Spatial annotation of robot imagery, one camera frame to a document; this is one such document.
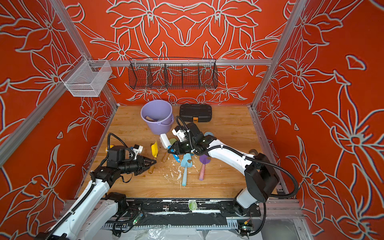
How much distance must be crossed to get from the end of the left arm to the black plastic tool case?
0.44 m

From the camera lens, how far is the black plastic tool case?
1061 mm

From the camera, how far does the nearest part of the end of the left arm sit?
24.4 inches

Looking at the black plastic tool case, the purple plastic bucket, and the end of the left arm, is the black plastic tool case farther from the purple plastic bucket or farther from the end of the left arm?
the end of the left arm

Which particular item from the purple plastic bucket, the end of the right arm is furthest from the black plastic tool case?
the end of the right arm

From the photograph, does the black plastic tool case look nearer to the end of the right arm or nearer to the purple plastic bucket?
the purple plastic bucket
